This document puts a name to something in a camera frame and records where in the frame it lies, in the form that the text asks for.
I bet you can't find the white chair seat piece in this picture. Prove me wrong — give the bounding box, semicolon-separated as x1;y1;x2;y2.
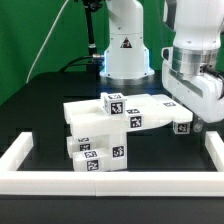
103;133;127;171

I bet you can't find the black camera pole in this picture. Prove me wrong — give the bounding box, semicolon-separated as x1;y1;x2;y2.
81;0;103;74

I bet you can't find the white U-shaped frame fence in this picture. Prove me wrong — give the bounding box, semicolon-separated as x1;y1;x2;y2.
0;131;224;197

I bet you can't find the white tagged cube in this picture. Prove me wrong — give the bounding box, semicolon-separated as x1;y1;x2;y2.
101;92;126;116
173;122;190;134

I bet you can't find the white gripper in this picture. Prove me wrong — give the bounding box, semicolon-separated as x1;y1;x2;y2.
161;47;224;132

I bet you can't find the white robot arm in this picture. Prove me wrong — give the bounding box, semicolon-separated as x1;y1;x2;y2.
100;0;224;132

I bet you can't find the white cable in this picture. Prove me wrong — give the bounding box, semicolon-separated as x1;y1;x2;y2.
25;0;70;84

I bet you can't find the black cable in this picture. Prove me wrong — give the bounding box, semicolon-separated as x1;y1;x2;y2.
59;54;105;73

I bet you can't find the white chair back piece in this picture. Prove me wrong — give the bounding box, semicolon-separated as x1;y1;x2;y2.
63;94;193;138

